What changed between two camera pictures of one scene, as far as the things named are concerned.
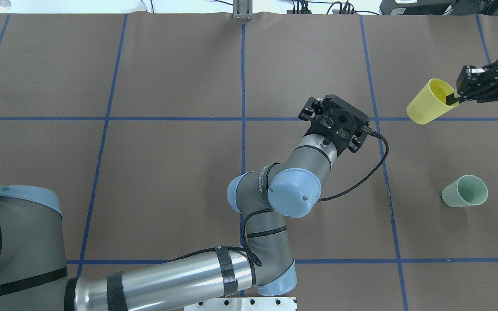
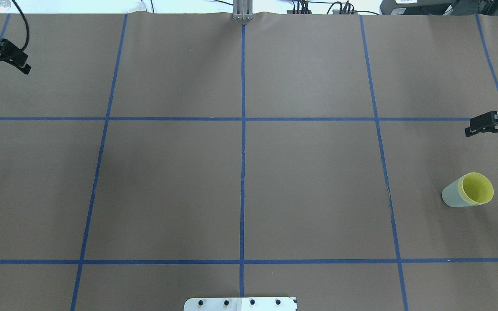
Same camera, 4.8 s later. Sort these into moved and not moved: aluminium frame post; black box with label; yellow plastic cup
Moved: yellow plastic cup
Not moved: aluminium frame post; black box with label
